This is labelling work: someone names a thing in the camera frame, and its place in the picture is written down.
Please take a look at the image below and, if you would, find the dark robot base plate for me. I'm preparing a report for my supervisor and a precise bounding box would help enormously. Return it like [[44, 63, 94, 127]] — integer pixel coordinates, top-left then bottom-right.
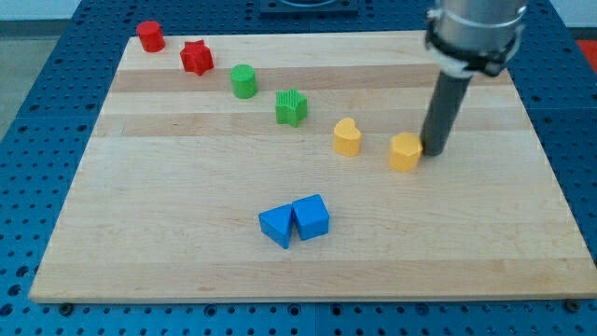
[[256, 0, 359, 16]]

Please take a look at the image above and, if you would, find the blue cube block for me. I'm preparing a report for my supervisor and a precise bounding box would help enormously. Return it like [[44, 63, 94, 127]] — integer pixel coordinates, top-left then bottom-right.
[[291, 194, 330, 241]]

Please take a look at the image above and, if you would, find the green cylinder block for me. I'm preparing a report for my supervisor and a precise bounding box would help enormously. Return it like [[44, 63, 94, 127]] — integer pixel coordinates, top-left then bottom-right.
[[229, 64, 258, 99]]

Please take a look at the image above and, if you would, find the wooden board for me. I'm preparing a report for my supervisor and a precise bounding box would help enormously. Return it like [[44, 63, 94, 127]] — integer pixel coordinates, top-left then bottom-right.
[[29, 31, 596, 303]]

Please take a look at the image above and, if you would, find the yellow heart block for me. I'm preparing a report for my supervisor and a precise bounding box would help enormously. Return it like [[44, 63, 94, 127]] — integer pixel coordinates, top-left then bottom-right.
[[332, 118, 362, 157]]

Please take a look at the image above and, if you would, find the yellow hexagon block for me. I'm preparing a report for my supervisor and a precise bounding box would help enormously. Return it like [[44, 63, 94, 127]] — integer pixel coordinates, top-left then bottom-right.
[[388, 133, 423, 173]]

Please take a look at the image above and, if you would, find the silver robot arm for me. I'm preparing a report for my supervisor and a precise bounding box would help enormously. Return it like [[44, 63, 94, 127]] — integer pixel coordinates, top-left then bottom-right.
[[420, 0, 528, 157]]

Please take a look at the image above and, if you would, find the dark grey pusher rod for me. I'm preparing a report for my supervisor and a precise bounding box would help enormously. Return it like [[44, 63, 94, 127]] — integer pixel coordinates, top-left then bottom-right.
[[420, 72, 471, 157]]

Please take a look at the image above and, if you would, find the red cylinder block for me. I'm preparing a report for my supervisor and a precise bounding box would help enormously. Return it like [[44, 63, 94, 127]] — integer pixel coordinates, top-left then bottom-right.
[[136, 21, 165, 53]]

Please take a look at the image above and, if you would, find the green star block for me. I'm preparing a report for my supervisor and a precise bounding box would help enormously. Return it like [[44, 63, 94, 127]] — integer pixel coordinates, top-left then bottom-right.
[[275, 88, 308, 128]]

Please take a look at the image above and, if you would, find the red star block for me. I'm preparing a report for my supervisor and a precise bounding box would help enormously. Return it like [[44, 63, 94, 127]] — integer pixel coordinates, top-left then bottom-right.
[[180, 39, 215, 76]]

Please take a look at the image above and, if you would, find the blue triangle block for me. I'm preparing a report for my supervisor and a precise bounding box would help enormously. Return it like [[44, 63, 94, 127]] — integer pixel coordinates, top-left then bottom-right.
[[258, 204, 293, 249]]

